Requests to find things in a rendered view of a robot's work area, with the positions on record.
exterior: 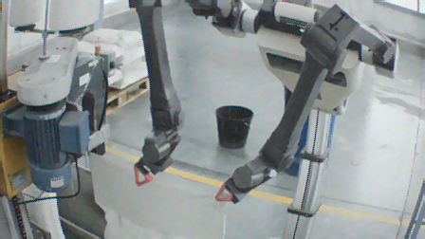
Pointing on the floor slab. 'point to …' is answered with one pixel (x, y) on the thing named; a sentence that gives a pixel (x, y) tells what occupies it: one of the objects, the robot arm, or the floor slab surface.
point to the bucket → (233, 125)
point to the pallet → (125, 94)
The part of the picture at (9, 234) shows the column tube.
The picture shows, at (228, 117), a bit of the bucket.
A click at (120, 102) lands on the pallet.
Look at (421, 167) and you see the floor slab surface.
